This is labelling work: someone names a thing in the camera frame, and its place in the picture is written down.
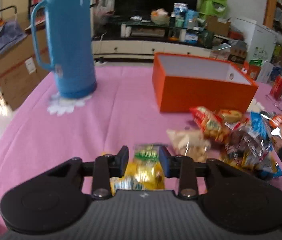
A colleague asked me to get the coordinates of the blue thermos flask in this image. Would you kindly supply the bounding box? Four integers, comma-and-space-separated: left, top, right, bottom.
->
30, 0, 97, 99

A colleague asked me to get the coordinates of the brown chocolate snack packet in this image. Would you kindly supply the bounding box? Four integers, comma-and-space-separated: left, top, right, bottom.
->
222, 126, 277, 174

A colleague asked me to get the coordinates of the brown cardboard box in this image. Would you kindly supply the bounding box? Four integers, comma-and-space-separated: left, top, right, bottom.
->
0, 35, 49, 110

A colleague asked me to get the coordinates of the white small fridge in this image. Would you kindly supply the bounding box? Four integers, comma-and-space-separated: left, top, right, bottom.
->
232, 17, 277, 62

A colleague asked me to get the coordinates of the fruit bowl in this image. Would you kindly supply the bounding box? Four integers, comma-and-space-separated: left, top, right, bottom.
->
150, 8, 170, 25

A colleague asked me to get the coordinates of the pink floral tablecloth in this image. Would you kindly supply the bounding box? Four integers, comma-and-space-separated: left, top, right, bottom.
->
0, 65, 282, 235

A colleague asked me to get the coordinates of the clear beige cracker packet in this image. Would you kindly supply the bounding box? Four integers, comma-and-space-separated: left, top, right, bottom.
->
166, 129, 211, 163

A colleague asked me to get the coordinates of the yellow green snack packet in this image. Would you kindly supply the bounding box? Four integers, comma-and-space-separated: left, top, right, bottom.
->
110, 144, 165, 195

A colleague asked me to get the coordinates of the red peanut snack packet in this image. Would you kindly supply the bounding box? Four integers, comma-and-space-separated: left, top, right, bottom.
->
190, 107, 230, 144

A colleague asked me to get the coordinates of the red soda can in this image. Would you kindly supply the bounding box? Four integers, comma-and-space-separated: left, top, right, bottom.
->
270, 75, 282, 100

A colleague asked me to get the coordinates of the orange cardboard box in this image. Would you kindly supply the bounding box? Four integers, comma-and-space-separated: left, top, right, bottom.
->
152, 53, 258, 113

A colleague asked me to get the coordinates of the white tv cabinet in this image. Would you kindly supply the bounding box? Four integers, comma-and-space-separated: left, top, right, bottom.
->
92, 40, 211, 60

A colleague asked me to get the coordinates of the green plastic drawer unit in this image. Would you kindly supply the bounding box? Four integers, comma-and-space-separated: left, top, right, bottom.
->
199, 0, 228, 19

